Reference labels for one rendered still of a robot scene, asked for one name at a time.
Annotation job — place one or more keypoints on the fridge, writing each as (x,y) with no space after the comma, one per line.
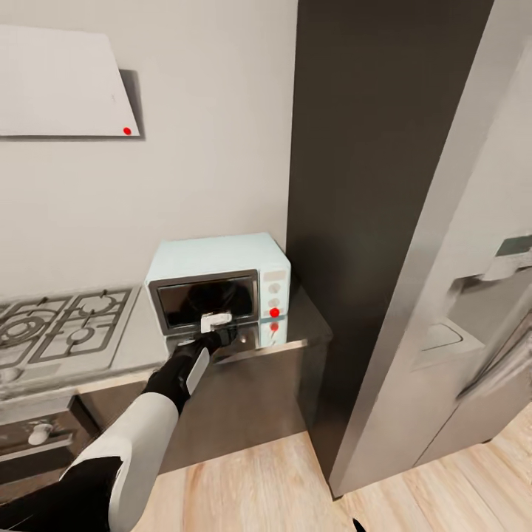
(410,225)

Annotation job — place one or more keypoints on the range hood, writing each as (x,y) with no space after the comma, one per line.
(61,82)

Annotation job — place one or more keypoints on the oven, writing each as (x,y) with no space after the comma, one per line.
(39,443)

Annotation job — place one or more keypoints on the burner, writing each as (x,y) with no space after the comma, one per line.
(50,337)

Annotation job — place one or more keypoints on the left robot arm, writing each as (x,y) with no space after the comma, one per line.
(108,486)

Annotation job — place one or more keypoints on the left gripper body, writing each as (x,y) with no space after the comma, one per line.
(220,337)

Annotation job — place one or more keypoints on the microwave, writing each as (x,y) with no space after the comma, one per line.
(246,276)

